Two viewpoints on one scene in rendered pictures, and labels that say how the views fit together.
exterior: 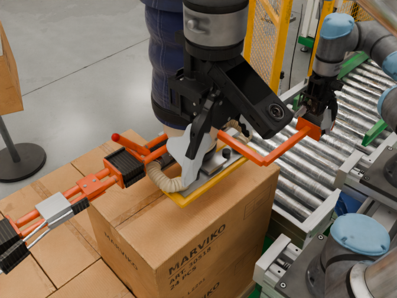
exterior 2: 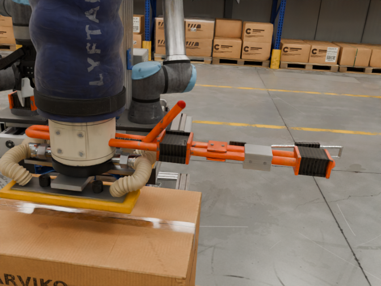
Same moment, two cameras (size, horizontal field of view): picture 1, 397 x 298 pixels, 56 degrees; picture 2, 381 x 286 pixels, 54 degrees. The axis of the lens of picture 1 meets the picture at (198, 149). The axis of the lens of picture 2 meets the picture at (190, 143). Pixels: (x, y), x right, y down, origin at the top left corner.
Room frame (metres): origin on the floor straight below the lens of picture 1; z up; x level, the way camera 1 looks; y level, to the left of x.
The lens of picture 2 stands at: (1.30, 0.92, 1.58)
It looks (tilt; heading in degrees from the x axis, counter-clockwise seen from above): 23 degrees down; 229
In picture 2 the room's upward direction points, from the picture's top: 3 degrees clockwise
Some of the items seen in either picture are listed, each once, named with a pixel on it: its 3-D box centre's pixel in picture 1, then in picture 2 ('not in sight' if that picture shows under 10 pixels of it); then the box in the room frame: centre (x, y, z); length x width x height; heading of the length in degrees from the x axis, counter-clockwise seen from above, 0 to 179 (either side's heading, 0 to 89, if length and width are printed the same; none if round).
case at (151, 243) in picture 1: (185, 214); (95, 269); (0.91, 0.05, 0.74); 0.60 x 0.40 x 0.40; 134
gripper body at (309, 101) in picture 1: (319, 90); (32, 58); (0.91, -0.35, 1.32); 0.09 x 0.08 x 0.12; 134
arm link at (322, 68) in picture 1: (328, 64); (26, 32); (0.91, -0.36, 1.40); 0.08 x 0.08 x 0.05
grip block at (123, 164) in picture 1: (124, 167); (175, 146); (0.74, 0.21, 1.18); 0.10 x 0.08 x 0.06; 44
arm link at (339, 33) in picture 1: (335, 37); (22, 6); (0.92, -0.36, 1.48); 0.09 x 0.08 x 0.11; 100
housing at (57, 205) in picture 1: (55, 210); (257, 157); (0.59, 0.36, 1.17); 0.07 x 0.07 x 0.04; 44
